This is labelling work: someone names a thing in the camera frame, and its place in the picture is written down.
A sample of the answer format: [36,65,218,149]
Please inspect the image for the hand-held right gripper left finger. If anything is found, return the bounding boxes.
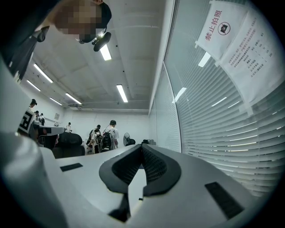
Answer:
[53,144,142,228]

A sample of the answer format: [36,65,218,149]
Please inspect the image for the white paper notice red sign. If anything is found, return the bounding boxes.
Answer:
[195,0,249,62]

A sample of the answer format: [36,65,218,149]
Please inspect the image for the white paper notice black text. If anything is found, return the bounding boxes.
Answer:
[215,10,285,116]

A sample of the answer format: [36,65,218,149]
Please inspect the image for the person's black jacket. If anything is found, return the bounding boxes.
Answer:
[0,0,50,85]

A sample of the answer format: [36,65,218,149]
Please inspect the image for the black backpack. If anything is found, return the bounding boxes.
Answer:
[100,131,114,150]

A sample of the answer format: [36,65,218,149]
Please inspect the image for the black mesh office chair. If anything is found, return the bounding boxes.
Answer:
[52,132,86,159]

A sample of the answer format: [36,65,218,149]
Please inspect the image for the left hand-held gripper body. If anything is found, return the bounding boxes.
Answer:
[17,109,41,143]

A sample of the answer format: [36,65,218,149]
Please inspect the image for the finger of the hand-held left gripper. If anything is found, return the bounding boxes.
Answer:
[39,126,66,136]

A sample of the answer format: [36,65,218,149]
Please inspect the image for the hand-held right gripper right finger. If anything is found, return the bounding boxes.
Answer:
[133,143,263,228]

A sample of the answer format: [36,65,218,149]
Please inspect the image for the person's head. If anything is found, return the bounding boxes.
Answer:
[54,0,112,45]

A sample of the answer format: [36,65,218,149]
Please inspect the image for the black head-mounted camera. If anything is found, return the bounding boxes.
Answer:
[91,32,112,52]

